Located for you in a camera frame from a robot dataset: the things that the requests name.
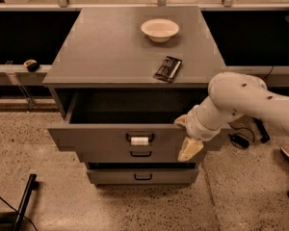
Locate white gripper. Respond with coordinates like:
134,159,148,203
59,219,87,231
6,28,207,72
174,105,221,162

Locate grey top drawer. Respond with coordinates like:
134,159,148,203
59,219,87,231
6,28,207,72
50,89,205,152

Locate grey drawer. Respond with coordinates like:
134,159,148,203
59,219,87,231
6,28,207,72
87,168,198,185
50,89,205,152
77,150,177,163

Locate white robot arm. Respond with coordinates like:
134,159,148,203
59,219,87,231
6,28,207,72
175,72,289,162

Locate grey drawer cabinet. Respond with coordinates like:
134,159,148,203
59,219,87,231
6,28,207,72
42,5,234,187

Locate grey bottom drawer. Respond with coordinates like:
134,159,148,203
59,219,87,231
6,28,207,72
87,168,198,185

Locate grey middle drawer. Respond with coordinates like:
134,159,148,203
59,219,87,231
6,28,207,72
77,150,177,163

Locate black power adapter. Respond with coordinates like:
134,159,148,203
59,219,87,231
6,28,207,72
229,134,250,149

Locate black snack packet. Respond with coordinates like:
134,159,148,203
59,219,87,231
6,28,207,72
153,56,182,83

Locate black stand leg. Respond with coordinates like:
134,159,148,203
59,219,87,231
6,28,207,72
254,118,270,143

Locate white bowl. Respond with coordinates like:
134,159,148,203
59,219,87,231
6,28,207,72
141,19,179,42

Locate tape measure on ledge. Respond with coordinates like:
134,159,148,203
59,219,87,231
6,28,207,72
23,60,39,72

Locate clear ruler bracket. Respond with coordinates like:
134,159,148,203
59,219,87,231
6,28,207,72
6,72,36,111

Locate black metal frame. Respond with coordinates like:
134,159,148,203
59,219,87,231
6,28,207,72
0,174,39,231

